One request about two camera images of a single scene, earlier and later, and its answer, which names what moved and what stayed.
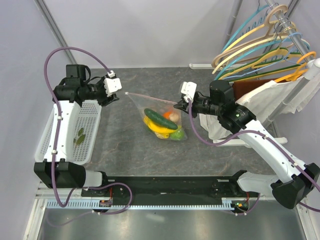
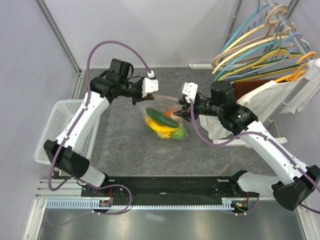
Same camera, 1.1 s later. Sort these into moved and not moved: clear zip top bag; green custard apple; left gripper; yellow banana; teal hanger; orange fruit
Moved: clear zip top bag; left gripper
Not moved: teal hanger; yellow banana; green custard apple; orange fruit
